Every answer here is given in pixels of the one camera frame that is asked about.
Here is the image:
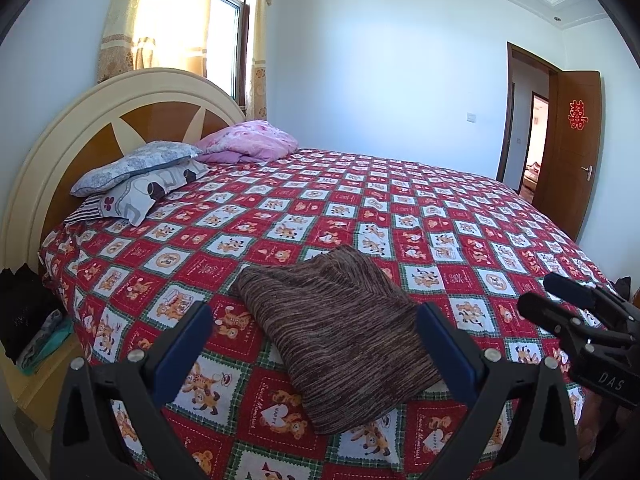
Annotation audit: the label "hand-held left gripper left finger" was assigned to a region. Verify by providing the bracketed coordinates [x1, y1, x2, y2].
[50, 301, 215, 480]

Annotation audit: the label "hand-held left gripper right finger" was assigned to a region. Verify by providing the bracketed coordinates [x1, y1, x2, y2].
[414, 302, 581, 480]

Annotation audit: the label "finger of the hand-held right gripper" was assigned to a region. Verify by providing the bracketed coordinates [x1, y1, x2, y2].
[542, 272, 640, 323]
[516, 291, 638, 348]

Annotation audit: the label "brown knitted sweater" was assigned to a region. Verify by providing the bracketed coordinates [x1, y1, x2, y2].
[232, 244, 446, 436]

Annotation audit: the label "dark clothes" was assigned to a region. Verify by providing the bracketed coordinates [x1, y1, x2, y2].
[0, 266, 63, 361]

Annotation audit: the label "person's right hand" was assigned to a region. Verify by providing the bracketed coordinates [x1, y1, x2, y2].
[575, 390, 640, 466]

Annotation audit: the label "brown wooden door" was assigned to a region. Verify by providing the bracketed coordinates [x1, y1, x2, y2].
[532, 70, 601, 243]

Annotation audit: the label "teal cloth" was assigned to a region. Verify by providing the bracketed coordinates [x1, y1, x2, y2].
[17, 309, 75, 376]

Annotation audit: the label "grey patterned pillow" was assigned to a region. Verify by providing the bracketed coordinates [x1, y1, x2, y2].
[97, 160, 211, 228]

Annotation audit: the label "yellow nightstand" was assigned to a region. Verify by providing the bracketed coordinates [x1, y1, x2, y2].
[0, 332, 88, 433]

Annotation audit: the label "red printed bear quilt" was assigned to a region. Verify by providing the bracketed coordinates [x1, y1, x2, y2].
[39, 147, 631, 480]

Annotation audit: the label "striped cloth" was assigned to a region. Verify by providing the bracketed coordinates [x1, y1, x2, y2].
[62, 195, 106, 224]

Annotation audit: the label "red paper door decoration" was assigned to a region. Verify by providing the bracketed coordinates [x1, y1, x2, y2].
[567, 100, 588, 131]

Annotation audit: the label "light blue floral pillow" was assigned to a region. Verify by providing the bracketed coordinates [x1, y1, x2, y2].
[70, 141, 201, 198]

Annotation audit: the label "pink blanket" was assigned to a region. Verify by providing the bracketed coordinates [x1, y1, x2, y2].
[195, 120, 299, 164]

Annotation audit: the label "cream and wood headboard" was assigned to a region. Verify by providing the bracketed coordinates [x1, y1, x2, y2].
[0, 67, 247, 361]

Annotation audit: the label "window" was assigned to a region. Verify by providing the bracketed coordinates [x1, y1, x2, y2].
[205, 0, 251, 106]

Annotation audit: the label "narrow yellow curtain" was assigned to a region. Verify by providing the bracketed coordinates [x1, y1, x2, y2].
[245, 0, 273, 122]

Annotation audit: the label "wide yellow curtain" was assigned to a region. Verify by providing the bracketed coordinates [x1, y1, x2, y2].
[96, 0, 219, 83]

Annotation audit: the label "brown door frame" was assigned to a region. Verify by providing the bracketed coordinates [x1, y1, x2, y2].
[497, 41, 561, 196]

